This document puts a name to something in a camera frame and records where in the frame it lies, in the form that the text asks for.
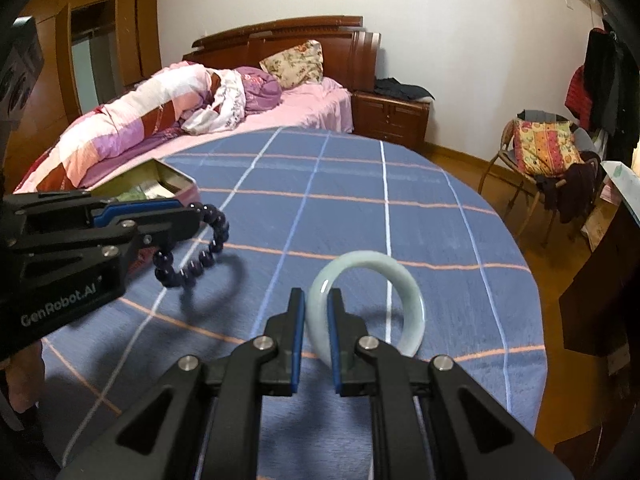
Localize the dark wooden cabinet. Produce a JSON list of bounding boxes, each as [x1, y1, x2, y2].
[[558, 159, 640, 359]]

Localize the blue plaid tablecloth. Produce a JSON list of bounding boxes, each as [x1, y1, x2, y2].
[[40, 128, 547, 464]]

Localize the dark purple bead bracelet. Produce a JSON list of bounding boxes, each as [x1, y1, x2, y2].
[[152, 201, 231, 290]]

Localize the pink metal tin box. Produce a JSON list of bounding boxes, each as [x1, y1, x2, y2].
[[91, 159, 201, 206]]

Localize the floral pillow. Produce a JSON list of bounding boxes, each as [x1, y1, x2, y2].
[[259, 40, 323, 90]]

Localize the rattan chair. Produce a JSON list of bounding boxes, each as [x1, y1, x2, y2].
[[477, 110, 603, 237]]

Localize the pale jade bangle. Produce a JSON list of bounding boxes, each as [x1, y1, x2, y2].
[[305, 250, 426, 366]]

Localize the dark clothes on nightstand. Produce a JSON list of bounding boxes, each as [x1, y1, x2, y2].
[[373, 78, 435, 102]]

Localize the colourful patchwork cushion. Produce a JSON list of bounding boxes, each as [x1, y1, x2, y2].
[[513, 119, 582, 178]]

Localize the pink bed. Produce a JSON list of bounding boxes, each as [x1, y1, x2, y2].
[[14, 77, 356, 196]]

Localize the wooden headboard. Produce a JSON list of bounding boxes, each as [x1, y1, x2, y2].
[[182, 14, 382, 94]]

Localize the wooden nightstand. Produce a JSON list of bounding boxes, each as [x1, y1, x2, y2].
[[352, 91, 431, 152]]

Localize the person's left hand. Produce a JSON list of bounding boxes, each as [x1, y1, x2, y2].
[[1, 341, 44, 413]]

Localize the hanging dark coats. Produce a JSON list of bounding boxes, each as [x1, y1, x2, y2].
[[565, 22, 639, 166]]

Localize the purple garment on bed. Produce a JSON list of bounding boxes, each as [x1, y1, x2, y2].
[[236, 66, 282, 115]]

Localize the patchwork pink quilt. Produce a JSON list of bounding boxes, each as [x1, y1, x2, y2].
[[15, 62, 246, 193]]

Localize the wooden wardrobe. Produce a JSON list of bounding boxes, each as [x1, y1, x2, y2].
[[1, 0, 160, 190]]

